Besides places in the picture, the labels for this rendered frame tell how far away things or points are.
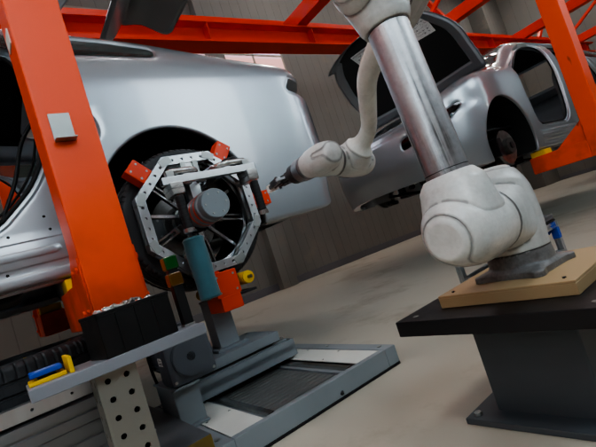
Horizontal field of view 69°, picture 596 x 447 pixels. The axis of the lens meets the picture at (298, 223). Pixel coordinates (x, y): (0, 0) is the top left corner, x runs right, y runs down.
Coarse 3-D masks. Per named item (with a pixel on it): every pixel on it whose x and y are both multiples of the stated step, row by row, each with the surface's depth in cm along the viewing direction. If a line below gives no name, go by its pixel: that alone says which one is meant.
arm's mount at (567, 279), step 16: (576, 256) 106; (592, 256) 101; (480, 272) 126; (560, 272) 96; (576, 272) 92; (592, 272) 93; (464, 288) 112; (480, 288) 106; (496, 288) 101; (512, 288) 97; (528, 288) 94; (544, 288) 92; (560, 288) 89; (576, 288) 87; (448, 304) 110; (464, 304) 107; (480, 304) 104
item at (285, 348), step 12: (264, 348) 203; (276, 348) 198; (288, 348) 202; (240, 360) 193; (252, 360) 191; (264, 360) 194; (276, 360) 197; (216, 372) 186; (228, 372) 184; (240, 372) 187; (252, 372) 189; (204, 384) 177; (216, 384) 180; (228, 384) 182; (204, 396) 176
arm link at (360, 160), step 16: (368, 48) 122; (368, 64) 124; (368, 80) 127; (368, 96) 132; (368, 112) 137; (368, 128) 144; (352, 144) 150; (368, 144) 149; (352, 160) 150; (368, 160) 152; (352, 176) 157
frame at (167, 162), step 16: (160, 160) 186; (176, 160) 190; (192, 160) 194; (208, 160) 199; (160, 176) 184; (224, 176) 207; (144, 192) 183; (240, 192) 209; (144, 208) 179; (256, 208) 207; (144, 224) 176; (256, 224) 205; (144, 240) 180; (240, 240) 203; (160, 256) 178; (176, 256) 181; (240, 256) 196
